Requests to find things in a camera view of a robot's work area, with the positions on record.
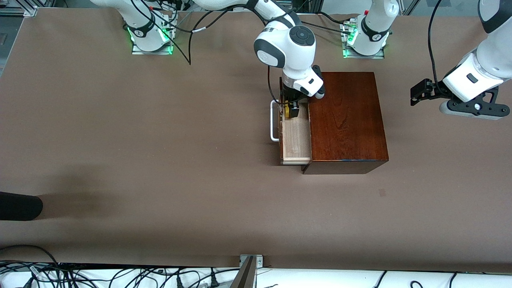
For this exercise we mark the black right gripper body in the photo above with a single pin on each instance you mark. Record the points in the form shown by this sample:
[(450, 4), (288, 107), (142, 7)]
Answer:
[(288, 97)]

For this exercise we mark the yellow cube block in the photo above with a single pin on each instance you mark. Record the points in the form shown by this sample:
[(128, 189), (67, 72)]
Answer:
[(286, 112)]

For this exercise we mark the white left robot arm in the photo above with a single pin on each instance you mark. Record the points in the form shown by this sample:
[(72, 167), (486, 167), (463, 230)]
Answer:
[(480, 68)]

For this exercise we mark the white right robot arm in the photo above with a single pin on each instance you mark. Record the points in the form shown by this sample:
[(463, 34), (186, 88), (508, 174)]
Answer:
[(288, 48)]

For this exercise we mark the dark wooden cabinet box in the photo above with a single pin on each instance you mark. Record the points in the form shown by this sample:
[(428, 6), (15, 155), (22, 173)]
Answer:
[(348, 120)]

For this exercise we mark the brown paper table cover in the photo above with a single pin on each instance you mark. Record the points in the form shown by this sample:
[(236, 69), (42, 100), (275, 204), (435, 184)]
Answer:
[(160, 160)]

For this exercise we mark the grey metal beam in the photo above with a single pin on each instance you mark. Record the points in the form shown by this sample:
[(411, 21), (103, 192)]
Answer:
[(244, 276)]

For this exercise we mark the black power plug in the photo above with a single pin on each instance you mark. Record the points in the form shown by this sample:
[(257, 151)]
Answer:
[(180, 282), (214, 282)]

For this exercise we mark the black cylinder object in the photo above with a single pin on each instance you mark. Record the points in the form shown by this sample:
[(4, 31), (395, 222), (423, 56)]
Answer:
[(20, 206)]

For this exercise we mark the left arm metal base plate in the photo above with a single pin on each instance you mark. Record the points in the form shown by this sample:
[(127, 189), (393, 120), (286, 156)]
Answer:
[(362, 57)]

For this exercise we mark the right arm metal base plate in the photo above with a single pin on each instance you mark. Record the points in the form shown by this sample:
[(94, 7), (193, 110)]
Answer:
[(152, 52)]

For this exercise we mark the small metal bracket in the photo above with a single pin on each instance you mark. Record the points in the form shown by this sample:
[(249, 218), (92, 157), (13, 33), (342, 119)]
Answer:
[(258, 260)]

